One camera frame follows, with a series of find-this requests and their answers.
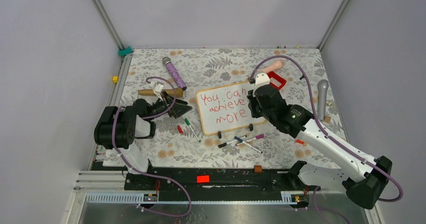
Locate red rectangular plastic box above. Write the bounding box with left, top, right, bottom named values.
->
left=267, top=71, right=287, bottom=90

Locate blue capped whiteboard marker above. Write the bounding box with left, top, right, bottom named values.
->
left=234, top=136, right=263, bottom=154

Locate floral patterned table mat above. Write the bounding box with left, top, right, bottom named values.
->
left=120, top=49, right=336, bottom=169

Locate red tape label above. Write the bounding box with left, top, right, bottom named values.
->
left=196, top=175, right=210, bottom=184

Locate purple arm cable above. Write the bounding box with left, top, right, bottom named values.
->
left=249, top=55, right=404, bottom=224
left=111, top=76, right=193, bottom=218

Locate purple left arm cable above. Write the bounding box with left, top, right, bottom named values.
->
left=111, top=76, right=193, bottom=218

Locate small tan wooden block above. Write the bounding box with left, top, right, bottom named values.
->
left=324, top=116, right=332, bottom=123

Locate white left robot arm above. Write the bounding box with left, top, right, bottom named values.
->
left=94, top=96, right=192, bottom=189

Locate teal corner clamp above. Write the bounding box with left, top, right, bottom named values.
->
left=118, top=46, right=133, bottom=57

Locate yellow framed whiteboard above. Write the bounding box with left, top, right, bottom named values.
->
left=196, top=81, right=266, bottom=136

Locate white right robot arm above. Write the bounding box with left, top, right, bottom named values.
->
left=247, top=85, right=392, bottom=209

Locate green capped whiteboard marker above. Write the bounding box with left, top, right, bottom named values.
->
left=184, top=118, right=201, bottom=143

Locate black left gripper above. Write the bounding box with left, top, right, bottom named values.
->
left=147, top=90, right=192, bottom=121

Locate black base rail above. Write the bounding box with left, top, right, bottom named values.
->
left=124, top=167, right=315, bottom=202

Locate purple glitter toy microphone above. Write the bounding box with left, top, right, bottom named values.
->
left=162, top=57, right=187, bottom=91

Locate brown cylinder block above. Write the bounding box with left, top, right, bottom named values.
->
left=253, top=165, right=263, bottom=173

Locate pink toy microphone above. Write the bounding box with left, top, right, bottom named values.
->
left=260, top=59, right=285, bottom=74

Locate red marker cap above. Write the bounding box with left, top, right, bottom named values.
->
left=177, top=125, right=184, bottom=134

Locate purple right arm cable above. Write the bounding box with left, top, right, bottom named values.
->
left=249, top=55, right=404, bottom=224

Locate silver toy microphone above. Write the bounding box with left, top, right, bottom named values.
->
left=317, top=79, right=329, bottom=121

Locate magenta capped whiteboard marker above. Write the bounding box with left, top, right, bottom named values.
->
left=235, top=134, right=264, bottom=146

